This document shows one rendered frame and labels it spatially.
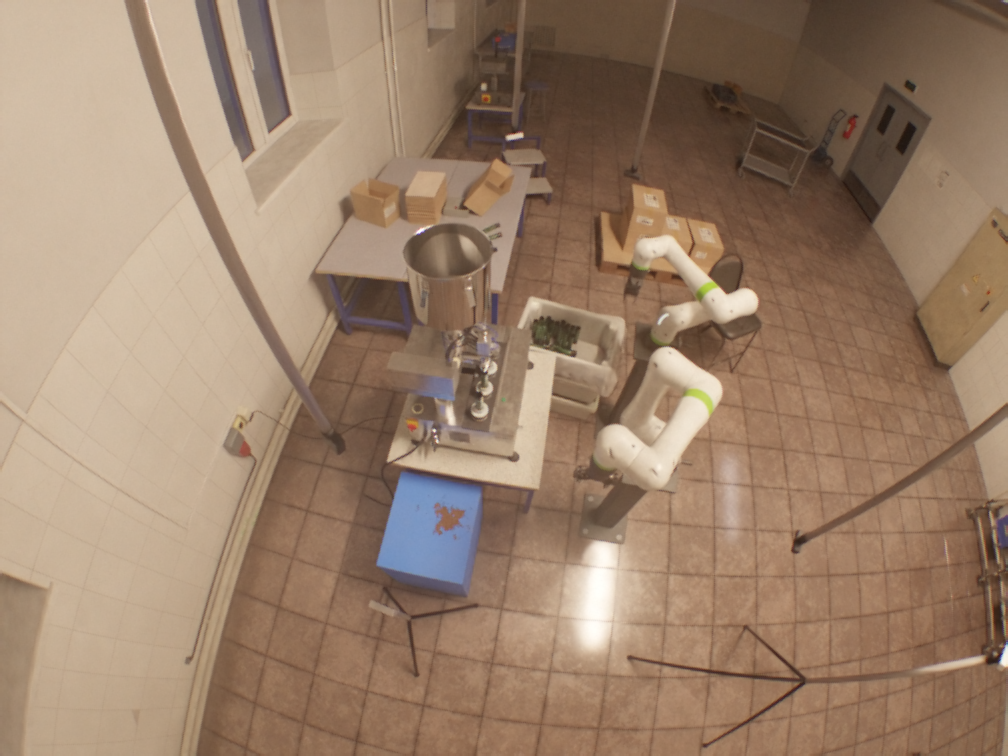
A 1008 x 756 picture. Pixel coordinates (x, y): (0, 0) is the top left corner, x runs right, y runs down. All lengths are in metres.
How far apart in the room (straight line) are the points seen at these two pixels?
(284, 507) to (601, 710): 2.34
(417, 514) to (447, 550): 0.23
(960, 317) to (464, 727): 6.14
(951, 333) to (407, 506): 5.89
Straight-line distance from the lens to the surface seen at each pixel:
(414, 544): 2.17
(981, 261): 6.07
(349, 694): 2.83
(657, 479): 1.22
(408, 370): 1.67
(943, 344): 6.20
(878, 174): 8.59
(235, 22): 3.25
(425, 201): 3.19
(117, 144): 2.06
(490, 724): 2.74
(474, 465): 2.10
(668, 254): 2.13
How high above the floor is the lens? 2.69
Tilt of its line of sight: 56 degrees down
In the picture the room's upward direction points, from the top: 4 degrees clockwise
